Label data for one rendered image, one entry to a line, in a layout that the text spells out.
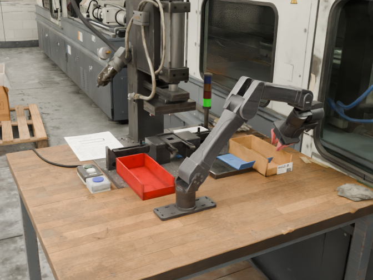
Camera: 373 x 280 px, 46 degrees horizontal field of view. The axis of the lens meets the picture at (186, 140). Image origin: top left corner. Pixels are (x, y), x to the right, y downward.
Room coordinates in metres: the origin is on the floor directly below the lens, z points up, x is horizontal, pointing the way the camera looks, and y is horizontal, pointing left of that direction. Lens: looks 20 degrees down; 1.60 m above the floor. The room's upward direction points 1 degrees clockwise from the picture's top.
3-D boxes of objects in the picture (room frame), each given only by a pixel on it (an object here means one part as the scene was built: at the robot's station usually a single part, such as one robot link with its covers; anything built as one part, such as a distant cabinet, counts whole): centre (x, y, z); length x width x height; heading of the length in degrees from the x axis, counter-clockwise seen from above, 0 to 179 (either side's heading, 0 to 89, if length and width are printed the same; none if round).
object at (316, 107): (1.49, -0.42, 1.18); 0.12 x 0.09 x 0.12; 121
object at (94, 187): (1.37, 0.30, 0.90); 0.07 x 0.07 x 0.06; 29
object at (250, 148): (1.63, -0.29, 0.93); 0.25 x 0.13 x 0.08; 29
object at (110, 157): (1.54, 0.27, 0.95); 0.06 x 0.03 x 0.09; 119
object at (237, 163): (1.57, -0.19, 0.93); 0.15 x 0.07 x 0.03; 33
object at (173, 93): (1.71, 0.10, 1.22); 0.26 x 0.18 x 0.30; 29
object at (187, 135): (1.66, 0.06, 0.98); 0.20 x 0.10 x 0.01; 119
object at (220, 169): (1.57, -0.14, 0.91); 0.17 x 0.16 x 0.02; 119
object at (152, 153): (1.66, 0.06, 0.94); 0.20 x 0.10 x 0.07; 119
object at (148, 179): (1.42, 0.15, 0.93); 0.25 x 0.12 x 0.06; 29
